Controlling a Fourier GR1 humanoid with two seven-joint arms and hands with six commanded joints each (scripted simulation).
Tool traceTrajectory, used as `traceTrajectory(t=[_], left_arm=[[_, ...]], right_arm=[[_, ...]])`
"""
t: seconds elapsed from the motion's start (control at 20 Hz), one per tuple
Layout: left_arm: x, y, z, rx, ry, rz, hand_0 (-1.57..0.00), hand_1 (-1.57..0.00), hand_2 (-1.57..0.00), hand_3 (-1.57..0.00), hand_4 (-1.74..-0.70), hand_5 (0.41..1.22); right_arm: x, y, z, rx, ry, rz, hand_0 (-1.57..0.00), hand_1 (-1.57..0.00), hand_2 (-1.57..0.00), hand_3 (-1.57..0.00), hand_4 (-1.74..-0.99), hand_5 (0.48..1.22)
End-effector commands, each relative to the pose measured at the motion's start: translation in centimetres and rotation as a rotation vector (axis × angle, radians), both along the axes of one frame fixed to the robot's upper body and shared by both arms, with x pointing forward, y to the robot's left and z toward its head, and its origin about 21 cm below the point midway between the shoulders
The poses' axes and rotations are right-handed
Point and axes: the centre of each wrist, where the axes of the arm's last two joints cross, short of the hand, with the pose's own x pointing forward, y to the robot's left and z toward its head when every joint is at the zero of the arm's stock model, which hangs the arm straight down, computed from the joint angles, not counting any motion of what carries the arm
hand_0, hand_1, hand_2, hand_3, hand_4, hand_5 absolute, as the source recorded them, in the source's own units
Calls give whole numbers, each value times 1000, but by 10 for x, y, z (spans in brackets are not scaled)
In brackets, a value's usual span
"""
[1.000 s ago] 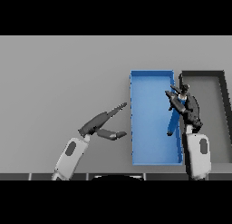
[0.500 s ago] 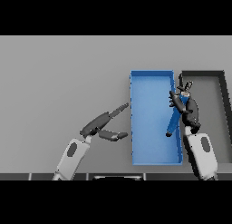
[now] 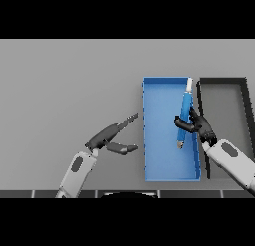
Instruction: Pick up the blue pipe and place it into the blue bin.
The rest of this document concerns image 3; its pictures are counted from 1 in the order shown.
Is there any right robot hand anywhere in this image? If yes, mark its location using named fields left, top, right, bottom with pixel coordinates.
left=174, top=106, right=218, bottom=148

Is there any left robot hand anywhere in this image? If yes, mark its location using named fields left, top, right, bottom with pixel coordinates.
left=84, top=112, right=140, bottom=156

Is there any blue pipe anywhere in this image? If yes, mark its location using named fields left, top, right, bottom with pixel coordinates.
left=176, top=77, right=195, bottom=150

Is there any dark grey bin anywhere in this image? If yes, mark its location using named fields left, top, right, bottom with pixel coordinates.
left=196, top=77, right=255, bottom=180

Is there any blue bin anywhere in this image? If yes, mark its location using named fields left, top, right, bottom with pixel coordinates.
left=142, top=76, right=202, bottom=183

